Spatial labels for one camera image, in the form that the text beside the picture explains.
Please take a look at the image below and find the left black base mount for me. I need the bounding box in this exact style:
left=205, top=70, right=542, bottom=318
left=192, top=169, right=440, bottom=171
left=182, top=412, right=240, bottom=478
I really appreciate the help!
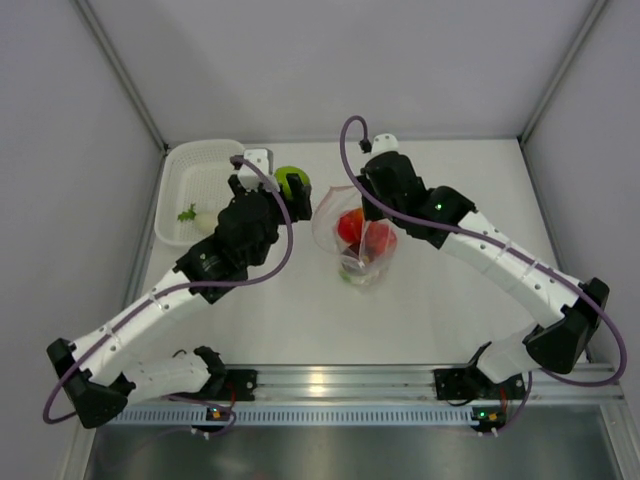
left=201, top=368, right=258, bottom=402

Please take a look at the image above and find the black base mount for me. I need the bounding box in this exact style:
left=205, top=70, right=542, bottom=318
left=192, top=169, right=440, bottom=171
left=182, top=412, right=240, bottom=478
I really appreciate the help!
left=433, top=368, right=477, bottom=402
left=201, top=368, right=258, bottom=402

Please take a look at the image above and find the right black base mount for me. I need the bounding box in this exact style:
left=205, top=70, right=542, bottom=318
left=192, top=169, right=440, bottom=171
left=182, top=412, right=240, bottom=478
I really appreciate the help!
left=433, top=368, right=477, bottom=402

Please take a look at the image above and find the white perforated plastic basket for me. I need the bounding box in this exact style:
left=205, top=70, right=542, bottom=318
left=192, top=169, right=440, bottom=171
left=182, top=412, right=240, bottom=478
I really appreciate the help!
left=154, top=139, right=244, bottom=247

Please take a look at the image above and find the red orange fake fruit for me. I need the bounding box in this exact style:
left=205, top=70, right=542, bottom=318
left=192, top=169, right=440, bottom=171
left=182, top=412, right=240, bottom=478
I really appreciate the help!
left=336, top=208, right=364, bottom=245

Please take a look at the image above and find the aluminium mounting rail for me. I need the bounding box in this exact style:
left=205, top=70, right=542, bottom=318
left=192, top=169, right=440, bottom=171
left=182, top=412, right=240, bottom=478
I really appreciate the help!
left=246, top=363, right=625, bottom=405

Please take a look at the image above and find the slotted white cable duct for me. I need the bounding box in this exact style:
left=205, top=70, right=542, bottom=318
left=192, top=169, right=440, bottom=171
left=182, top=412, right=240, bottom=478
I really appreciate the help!
left=110, top=403, right=502, bottom=426

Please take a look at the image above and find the green fake apple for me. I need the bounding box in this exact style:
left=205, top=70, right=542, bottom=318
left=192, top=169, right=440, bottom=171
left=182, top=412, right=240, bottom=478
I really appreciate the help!
left=274, top=166, right=311, bottom=200

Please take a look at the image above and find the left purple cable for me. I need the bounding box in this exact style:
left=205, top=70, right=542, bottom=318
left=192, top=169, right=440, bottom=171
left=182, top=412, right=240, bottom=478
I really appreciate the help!
left=41, top=155, right=296, bottom=426

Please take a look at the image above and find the white fake radish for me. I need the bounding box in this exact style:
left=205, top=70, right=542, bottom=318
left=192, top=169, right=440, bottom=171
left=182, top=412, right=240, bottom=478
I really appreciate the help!
left=177, top=203, right=218, bottom=234

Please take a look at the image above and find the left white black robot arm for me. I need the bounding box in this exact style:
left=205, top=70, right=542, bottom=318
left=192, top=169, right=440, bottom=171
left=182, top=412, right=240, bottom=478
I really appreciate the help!
left=46, top=167, right=312, bottom=429

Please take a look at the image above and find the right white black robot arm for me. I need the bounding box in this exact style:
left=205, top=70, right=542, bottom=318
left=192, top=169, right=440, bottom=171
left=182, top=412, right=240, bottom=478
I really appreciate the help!
left=358, top=151, right=610, bottom=397

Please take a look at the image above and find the red fake tomato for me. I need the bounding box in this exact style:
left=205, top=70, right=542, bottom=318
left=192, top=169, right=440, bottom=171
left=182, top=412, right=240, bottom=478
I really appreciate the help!
left=364, top=222, right=397, bottom=258

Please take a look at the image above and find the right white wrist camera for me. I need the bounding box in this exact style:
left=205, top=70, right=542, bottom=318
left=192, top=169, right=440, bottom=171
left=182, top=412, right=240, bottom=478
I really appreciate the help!
left=359, top=133, right=399, bottom=157

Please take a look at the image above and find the purple fake eggplant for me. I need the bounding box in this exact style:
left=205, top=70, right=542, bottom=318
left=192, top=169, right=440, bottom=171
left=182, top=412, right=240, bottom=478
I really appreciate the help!
left=342, top=243, right=374, bottom=267

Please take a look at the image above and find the clear zip top bag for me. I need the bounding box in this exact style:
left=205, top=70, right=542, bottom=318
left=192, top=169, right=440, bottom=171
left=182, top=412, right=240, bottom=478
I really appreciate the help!
left=311, top=186, right=398, bottom=288

